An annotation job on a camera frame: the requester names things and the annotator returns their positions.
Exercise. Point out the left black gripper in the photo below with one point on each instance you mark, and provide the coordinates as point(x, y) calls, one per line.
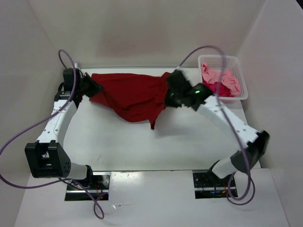
point(95, 87)

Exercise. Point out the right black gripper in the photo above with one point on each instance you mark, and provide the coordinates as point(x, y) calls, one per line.
point(169, 102)

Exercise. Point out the light pink t-shirt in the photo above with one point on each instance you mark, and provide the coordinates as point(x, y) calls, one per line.
point(211, 76)

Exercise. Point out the dark red t-shirt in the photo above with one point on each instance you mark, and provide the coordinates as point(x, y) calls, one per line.
point(133, 97)

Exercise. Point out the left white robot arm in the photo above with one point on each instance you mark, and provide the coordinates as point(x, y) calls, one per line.
point(46, 157)

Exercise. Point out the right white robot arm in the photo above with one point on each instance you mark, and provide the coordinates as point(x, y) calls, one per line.
point(252, 143)

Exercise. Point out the magenta t-shirt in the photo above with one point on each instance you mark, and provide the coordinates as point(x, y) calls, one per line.
point(223, 90)

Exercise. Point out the white plastic basket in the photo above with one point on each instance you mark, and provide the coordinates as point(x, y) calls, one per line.
point(231, 62)

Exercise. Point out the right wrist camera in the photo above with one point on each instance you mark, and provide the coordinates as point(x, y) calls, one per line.
point(177, 82)

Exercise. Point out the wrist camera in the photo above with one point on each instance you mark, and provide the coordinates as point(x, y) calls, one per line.
point(177, 82)
point(68, 79)

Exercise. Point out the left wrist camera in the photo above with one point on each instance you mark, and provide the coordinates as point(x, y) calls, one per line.
point(68, 79)

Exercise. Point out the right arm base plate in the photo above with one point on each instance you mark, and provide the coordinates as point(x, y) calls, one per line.
point(208, 187)

